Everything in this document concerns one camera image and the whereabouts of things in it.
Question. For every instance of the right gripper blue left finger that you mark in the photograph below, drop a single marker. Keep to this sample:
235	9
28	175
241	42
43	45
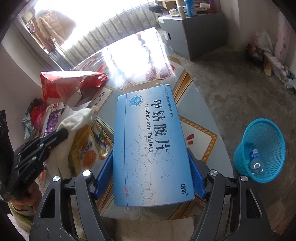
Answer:
103	175

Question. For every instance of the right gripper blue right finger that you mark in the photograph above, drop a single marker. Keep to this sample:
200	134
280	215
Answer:
197	178

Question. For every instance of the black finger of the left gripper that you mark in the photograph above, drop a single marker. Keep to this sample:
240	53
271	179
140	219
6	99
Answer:
54	139

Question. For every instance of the white tissue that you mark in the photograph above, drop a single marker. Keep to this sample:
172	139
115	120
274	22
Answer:
57	163

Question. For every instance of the orange yellow snack wrapper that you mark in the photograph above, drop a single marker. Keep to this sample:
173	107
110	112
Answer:
90	145

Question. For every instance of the blue medicine tablet box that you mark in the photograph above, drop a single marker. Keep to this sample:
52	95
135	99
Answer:
150	160

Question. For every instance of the red white snack bag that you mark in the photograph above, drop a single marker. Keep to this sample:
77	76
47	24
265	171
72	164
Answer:
59	86

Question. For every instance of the Pepsi plastic bottle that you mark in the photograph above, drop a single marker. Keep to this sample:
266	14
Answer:
256	164

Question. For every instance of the blue mesh trash basket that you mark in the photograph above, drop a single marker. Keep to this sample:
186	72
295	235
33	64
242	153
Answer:
264	135

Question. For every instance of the person left hand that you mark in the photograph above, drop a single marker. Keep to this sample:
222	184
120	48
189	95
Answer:
32	199

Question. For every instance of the purple snack packet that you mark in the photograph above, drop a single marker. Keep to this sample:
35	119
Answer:
52	121

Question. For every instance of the red clothes pile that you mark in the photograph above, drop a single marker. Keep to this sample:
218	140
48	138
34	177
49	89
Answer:
33	119

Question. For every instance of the quilted beige blanket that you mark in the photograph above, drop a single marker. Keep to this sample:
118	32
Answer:
51	27

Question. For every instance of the grey storage cabinet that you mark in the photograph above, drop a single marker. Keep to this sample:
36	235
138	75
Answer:
194	36

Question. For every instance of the blue detergent bottle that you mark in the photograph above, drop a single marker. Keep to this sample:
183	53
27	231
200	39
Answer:
190	7

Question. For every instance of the trash pile by wall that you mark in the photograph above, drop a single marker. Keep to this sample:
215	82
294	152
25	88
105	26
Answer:
261	54

